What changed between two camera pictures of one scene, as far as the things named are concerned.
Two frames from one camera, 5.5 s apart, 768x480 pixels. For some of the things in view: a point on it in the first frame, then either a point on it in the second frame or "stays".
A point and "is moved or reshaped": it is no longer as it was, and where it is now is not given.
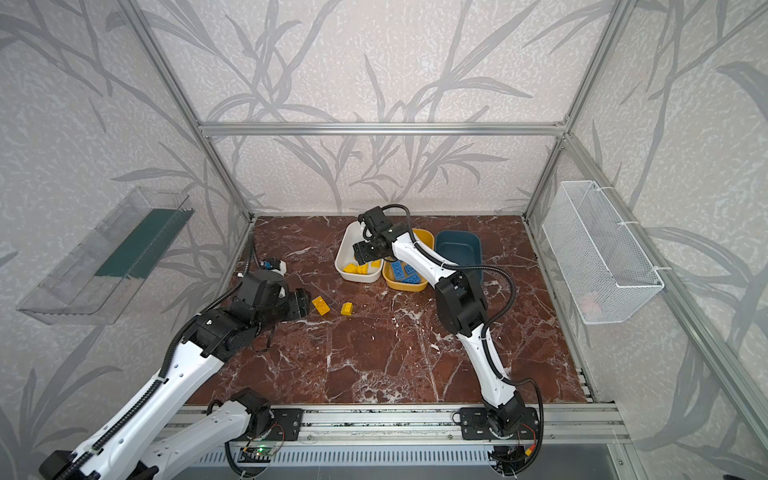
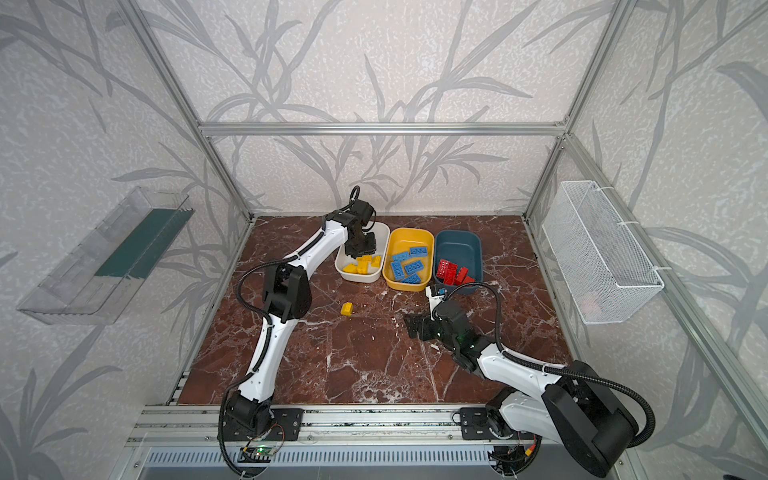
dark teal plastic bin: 462,247 stays
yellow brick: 321,305 is moved or reshaped
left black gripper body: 300,303 → 360,241
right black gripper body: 366,241 → 425,327
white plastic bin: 346,263 stays
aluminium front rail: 413,426 stays
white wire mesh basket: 607,276 stays
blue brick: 398,270 stays
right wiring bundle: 520,458 stays
